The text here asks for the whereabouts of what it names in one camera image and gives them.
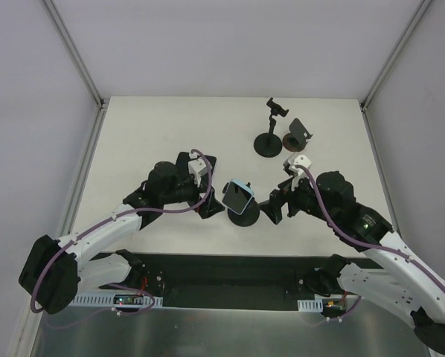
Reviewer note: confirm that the left white cable duct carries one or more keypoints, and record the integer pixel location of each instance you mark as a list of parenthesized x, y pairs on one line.
[(117, 300)]

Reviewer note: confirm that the brown-base black phone stand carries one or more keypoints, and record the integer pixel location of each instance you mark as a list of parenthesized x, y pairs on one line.
[(297, 137)]

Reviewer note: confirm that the aluminium frame post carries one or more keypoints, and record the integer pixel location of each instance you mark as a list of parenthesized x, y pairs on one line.
[(73, 53), (408, 32)]

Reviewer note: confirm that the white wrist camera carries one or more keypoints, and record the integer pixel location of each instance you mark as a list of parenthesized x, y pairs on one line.
[(198, 166), (292, 166)]

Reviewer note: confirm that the white cable duct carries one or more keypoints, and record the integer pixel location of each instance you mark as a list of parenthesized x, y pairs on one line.
[(117, 300), (313, 305)]

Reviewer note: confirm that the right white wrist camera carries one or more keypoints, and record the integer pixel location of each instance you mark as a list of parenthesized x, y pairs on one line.
[(292, 166)]

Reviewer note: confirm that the right white cable duct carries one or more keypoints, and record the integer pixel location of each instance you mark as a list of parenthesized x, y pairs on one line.
[(313, 305)]

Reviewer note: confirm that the left aluminium frame post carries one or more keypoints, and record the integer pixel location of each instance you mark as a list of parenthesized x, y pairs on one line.
[(73, 53)]

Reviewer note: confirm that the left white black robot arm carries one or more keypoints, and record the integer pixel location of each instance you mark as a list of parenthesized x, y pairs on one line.
[(107, 238)]

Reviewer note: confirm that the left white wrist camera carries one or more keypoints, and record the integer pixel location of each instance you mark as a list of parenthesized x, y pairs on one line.
[(198, 166)]

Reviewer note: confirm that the black round-base phone stand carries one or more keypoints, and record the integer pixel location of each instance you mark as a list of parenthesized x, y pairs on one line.
[(268, 144)]

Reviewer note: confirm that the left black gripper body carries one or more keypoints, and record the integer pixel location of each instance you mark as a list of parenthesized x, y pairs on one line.
[(202, 201)]

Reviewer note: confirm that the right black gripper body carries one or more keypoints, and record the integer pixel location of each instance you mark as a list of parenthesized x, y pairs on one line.
[(282, 201)]

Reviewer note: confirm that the black smartphone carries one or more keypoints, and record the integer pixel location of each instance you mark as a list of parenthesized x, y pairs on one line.
[(182, 161)]

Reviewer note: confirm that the front aluminium frame rail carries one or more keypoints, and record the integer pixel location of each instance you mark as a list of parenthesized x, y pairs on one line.
[(173, 277)]

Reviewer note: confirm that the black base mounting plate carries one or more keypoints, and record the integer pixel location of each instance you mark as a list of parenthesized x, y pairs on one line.
[(234, 282)]

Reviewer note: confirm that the light blue case smartphone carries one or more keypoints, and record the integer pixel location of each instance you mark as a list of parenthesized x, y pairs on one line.
[(237, 195)]

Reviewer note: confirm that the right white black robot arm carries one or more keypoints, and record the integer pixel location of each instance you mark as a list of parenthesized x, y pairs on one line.
[(410, 289)]

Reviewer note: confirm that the right aluminium frame post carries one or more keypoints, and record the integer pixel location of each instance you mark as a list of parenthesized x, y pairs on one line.
[(408, 32)]

